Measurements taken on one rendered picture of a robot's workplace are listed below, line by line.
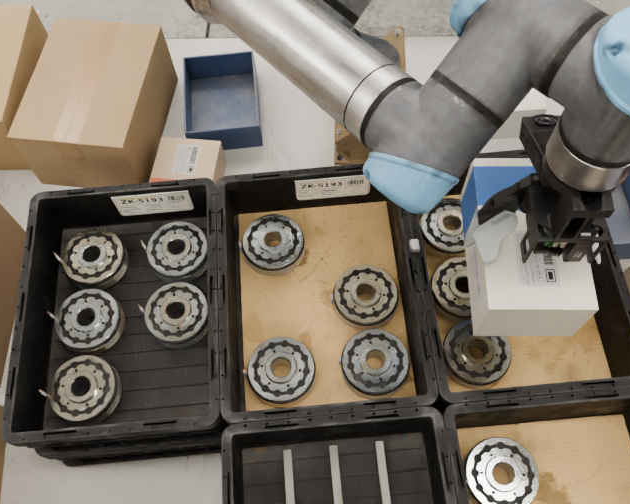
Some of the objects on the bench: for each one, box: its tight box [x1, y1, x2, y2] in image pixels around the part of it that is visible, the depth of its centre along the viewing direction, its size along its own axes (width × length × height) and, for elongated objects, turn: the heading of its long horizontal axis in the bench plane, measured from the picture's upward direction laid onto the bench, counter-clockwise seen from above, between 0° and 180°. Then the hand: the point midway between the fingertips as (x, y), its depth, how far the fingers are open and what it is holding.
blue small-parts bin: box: [606, 165, 630, 260], centre depth 124 cm, size 20×15×7 cm
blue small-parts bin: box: [183, 51, 263, 150], centre depth 137 cm, size 20×15×7 cm
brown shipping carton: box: [7, 17, 178, 188], centre depth 132 cm, size 30×22×16 cm
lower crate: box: [35, 439, 221, 466], centre depth 112 cm, size 40×30×12 cm
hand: (525, 239), depth 79 cm, fingers closed on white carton, 13 cm apart
